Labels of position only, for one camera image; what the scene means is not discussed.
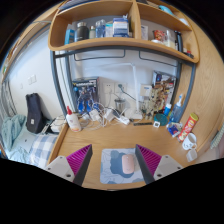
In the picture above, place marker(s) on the wooden robot figure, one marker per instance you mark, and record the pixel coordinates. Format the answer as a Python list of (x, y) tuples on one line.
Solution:
[(150, 105)]

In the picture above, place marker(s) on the small white cube clock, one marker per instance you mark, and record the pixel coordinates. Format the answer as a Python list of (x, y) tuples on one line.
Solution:
[(156, 124)]

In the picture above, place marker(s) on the white desk lamp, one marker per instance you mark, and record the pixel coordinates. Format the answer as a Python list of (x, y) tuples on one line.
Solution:
[(135, 86)]

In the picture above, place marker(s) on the black pen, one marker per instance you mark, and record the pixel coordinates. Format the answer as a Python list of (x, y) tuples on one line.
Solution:
[(142, 123)]

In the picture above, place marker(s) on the small frosted cup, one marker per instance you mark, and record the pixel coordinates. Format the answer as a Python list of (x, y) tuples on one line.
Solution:
[(191, 155)]

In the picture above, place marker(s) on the grey metal shelf frame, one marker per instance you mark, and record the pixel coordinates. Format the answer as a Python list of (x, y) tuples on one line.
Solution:
[(55, 83)]

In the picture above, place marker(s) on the teal blanket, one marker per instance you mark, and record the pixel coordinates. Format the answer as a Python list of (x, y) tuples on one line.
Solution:
[(11, 131)]

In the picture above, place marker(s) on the blue tissue pack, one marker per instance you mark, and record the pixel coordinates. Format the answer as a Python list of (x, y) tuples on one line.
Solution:
[(174, 129)]

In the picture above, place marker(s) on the white bottle with red cap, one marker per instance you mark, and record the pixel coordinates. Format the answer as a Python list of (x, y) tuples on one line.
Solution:
[(73, 122)]

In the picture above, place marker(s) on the white blue-blotched mouse pad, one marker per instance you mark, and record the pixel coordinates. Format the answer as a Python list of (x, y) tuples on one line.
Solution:
[(111, 166)]

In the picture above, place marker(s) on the blue spray bottle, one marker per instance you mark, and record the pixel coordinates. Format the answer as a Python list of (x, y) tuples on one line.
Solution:
[(176, 113)]

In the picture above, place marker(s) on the pink computer mouse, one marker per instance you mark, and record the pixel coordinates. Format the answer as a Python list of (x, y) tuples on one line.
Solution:
[(128, 164)]

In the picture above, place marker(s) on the plaid blanket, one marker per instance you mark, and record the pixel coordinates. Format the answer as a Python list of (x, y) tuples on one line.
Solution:
[(43, 150)]

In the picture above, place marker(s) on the red chips can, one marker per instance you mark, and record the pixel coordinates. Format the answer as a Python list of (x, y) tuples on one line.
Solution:
[(188, 127)]

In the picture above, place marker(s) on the colourful picture box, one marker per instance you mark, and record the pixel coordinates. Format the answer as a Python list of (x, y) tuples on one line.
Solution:
[(165, 88)]

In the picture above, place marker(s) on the white charger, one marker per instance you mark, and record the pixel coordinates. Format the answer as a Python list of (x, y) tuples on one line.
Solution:
[(94, 115), (109, 114)]

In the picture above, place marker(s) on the blue model kit box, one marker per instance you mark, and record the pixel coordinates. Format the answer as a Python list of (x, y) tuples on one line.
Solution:
[(85, 95)]

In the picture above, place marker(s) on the grey metal bed rail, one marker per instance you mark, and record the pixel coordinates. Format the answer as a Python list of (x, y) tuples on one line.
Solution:
[(7, 98)]

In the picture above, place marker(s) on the white mug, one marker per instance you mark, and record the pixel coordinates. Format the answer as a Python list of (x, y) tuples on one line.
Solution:
[(189, 141)]

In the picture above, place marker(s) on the clear glass jar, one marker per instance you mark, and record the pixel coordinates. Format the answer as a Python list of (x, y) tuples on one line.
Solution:
[(120, 105)]

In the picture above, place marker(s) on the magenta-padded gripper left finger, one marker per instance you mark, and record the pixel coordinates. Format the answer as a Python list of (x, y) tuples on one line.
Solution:
[(60, 166)]

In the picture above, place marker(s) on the teal round tin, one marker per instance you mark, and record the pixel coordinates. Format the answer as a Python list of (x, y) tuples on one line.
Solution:
[(161, 119)]

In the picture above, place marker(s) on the white wall switch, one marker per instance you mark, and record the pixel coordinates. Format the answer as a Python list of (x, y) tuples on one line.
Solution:
[(32, 80)]

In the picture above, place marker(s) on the black backpack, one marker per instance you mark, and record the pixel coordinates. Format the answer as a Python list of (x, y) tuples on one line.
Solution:
[(35, 113)]

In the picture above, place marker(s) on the wooden shelf unit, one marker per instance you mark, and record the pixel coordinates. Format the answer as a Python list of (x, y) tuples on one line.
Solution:
[(126, 41)]

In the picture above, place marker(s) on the white power strip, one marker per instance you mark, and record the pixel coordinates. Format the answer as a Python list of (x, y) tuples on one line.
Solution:
[(122, 120)]

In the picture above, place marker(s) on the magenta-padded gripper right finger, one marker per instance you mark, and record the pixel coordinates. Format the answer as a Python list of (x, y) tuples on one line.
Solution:
[(168, 165)]

